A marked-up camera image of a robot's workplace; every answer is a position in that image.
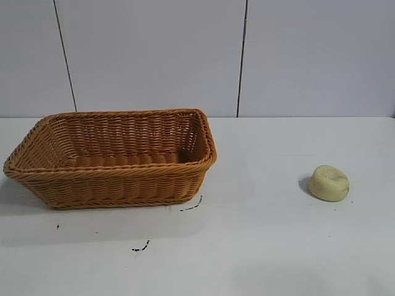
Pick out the brown woven wicker basket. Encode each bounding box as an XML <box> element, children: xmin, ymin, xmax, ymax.
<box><xmin>2</xmin><ymin>107</ymin><xmax>218</xmax><ymax>211</ymax></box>

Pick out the pale yellow round pastry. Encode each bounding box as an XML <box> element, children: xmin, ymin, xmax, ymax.
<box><xmin>307</xmin><ymin>165</ymin><xmax>351</xmax><ymax>202</ymax></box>

